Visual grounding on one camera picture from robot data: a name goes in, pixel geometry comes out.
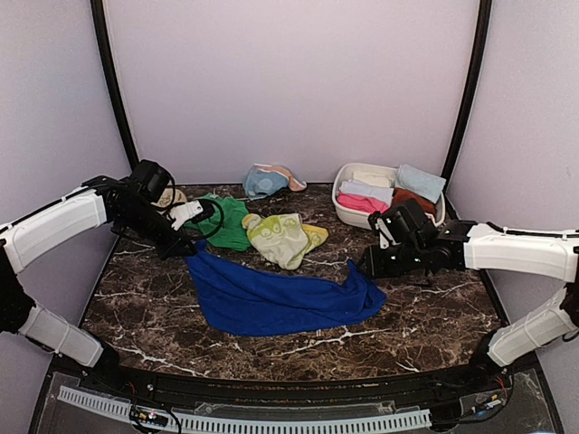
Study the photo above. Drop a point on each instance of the white lavender rolled towel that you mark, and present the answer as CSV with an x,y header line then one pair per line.
x,y
382,194

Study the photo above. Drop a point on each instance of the white plastic basket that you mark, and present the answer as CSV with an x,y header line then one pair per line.
x,y
360,219

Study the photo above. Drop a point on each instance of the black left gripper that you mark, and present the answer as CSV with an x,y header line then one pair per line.
x,y
175,246

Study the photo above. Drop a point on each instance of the cream yellow cloth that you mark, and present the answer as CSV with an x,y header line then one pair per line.
x,y
283,239

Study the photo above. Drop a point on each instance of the small green circuit board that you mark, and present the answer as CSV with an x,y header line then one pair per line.
x,y
144,417

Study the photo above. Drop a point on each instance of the pink rolled towel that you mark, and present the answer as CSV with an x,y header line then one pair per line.
x,y
361,203

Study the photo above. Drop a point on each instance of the green towel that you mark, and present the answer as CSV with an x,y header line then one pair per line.
x,y
231,234

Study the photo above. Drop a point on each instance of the royal blue towel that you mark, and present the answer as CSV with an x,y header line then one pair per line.
x,y
242,301

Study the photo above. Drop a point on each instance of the light blue towel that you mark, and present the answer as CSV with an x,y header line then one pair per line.
x,y
426,185

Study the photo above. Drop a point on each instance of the brown rolled towel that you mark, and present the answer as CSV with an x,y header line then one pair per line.
x,y
401,195

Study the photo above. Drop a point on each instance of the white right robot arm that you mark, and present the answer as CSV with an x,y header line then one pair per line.
x,y
549,257

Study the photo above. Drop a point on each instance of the black corner frame post right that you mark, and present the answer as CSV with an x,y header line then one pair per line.
x,y
469,91

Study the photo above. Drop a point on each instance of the black corner frame post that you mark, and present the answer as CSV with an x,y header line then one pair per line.
x,y
469,91
108,66

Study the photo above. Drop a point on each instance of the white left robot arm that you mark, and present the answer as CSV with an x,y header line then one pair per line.
x,y
56,244

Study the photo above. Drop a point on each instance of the black corner frame post left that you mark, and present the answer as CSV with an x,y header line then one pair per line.
x,y
108,66

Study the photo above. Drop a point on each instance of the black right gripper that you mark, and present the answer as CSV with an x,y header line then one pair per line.
x,y
375,268

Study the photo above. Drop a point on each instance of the cream rolled towel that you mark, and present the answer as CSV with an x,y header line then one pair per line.
x,y
378,180

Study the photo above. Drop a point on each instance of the white slotted cable duct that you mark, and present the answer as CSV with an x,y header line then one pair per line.
x,y
219,419

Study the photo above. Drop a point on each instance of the pale blue patterned cloth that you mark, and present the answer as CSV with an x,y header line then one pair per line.
x,y
263,181

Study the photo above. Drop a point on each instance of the black front rail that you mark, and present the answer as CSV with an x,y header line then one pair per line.
x,y
267,383

